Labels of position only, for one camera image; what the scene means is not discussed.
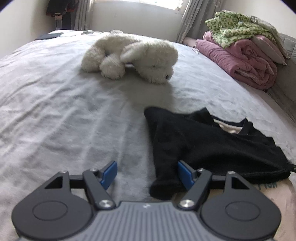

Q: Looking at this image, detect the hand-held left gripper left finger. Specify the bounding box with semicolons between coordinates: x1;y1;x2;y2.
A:
44;161;118;210

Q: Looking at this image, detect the grey patterned curtain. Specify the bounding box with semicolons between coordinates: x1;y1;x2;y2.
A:
74;0;94;30
177;0;222;43

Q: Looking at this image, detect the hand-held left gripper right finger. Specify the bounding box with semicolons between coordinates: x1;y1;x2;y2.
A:
178;161;253;210

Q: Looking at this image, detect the grey padded headboard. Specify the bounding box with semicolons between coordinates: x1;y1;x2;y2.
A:
266;32;296;121

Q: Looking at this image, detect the pink folded quilt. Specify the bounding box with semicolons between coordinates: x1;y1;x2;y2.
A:
195;31;278;90

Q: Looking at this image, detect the white plush dog toy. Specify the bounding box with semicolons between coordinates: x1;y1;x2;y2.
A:
81;30;179;85

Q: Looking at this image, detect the dark tablet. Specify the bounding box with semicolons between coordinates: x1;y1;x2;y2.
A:
34;32;63;41

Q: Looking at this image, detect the green patterned cloth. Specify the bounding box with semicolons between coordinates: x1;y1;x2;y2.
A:
205;10;278;49

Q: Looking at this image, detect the grey pillow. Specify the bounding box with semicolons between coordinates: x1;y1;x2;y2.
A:
245;14;289;65

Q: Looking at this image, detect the pale pink pillow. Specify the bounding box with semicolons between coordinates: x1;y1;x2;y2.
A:
182;37;197;47

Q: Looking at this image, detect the hanging dark jacket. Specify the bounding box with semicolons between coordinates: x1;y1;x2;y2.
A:
46;0;77;30

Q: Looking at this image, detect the black sweatshirt with beige lining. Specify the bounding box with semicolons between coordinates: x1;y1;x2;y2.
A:
144;106;296;241

